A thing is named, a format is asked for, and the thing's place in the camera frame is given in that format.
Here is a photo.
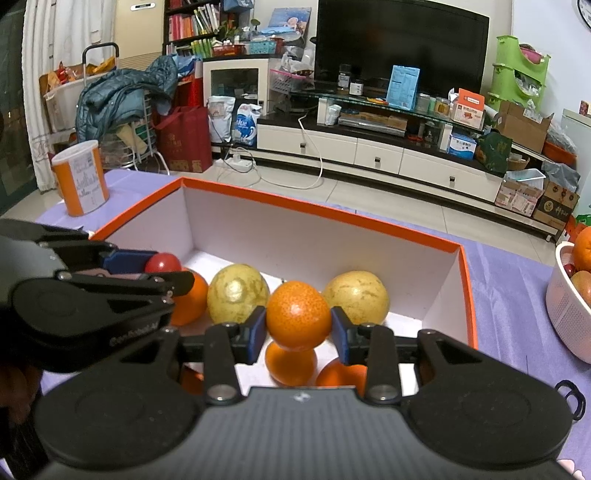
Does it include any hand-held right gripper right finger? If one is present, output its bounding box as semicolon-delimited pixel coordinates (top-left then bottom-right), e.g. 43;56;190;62
330;306;490;403

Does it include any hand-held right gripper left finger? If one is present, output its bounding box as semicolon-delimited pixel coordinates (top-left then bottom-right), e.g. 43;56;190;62
159;307;269;406

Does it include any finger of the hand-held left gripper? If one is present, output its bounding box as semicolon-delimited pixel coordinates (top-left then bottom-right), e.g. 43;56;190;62
34;226;158;273
58;270;195;298

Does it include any red cherry tomato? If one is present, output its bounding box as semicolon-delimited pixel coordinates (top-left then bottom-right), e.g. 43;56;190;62
144;252;183;274

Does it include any small orange kumquat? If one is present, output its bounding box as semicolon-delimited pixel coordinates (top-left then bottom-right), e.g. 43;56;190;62
264;344;318;387
315;357;369;398

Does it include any large orange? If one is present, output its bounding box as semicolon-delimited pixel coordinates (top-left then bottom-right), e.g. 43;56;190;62
168;270;209;328
266;281;333;353

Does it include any yellow passion fruit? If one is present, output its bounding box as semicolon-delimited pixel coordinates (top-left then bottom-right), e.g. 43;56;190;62
322;271;391;326
207;264;271;325

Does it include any orange cardboard box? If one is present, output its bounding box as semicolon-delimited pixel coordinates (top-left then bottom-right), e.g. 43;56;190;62
88;176;478;398

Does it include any orange white canister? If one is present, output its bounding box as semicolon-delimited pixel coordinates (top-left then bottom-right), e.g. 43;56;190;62
51;140;110;217

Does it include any red shopping bag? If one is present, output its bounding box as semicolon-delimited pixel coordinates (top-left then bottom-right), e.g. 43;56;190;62
154;106;213;174

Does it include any teal padded jacket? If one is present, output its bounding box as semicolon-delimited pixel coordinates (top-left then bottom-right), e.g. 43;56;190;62
76;55;178;141

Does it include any white sack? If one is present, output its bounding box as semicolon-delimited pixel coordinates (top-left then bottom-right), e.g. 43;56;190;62
208;95;236;144

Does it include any purple floral tablecloth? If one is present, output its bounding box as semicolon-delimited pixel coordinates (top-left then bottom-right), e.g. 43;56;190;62
39;168;591;480

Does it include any blue white bag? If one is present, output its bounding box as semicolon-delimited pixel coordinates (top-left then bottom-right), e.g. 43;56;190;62
231;102;263;146

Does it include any white black television stand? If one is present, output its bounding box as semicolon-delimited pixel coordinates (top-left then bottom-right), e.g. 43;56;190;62
256;88;573;241

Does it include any white glass door cabinet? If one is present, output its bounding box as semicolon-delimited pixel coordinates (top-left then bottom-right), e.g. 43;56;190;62
202;54;271;121

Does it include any white curtain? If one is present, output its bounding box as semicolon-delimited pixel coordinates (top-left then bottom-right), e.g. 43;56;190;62
21;0;118;195

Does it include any pink printed carton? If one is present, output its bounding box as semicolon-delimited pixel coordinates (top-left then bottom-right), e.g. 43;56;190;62
494;178;546;217

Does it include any white plastic basket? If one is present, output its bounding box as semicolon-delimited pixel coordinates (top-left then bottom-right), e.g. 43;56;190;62
546;241;591;365

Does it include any cream standing air conditioner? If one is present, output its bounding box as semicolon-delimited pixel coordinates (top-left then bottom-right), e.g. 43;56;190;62
115;0;164;75

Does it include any dark green bag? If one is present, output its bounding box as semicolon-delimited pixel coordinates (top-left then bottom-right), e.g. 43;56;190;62
475;129;513;174

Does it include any dark bookshelf with books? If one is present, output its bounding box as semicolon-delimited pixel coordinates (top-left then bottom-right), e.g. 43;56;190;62
163;0;259;58

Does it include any reddish brown fruit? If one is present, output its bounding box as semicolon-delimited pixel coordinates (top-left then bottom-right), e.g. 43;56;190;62
573;271;591;305

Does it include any brown printed carton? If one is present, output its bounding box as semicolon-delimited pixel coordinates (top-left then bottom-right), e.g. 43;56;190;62
533;180;580;232

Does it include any blue paper packet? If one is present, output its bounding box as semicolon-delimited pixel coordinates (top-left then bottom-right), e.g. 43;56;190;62
387;65;421;110

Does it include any orange with green stem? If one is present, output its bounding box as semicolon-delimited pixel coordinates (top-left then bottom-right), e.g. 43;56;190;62
573;226;591;268

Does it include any orange white carton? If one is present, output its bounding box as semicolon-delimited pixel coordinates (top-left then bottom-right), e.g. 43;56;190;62
450;89;486;130

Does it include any brown cardboard box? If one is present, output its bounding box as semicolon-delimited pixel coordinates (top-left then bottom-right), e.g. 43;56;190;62
496;100;554;153

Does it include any white chest freezer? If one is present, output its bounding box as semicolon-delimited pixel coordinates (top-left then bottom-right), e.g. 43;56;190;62
561;108;591;217

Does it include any black flat television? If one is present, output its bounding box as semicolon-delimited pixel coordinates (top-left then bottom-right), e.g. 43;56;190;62
315;0;490;88

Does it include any green plastic rack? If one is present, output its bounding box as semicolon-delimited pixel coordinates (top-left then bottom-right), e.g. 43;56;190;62
489;34;552;112

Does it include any black hair tie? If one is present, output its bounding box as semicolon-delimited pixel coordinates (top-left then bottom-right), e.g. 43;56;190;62
554;380;585;421

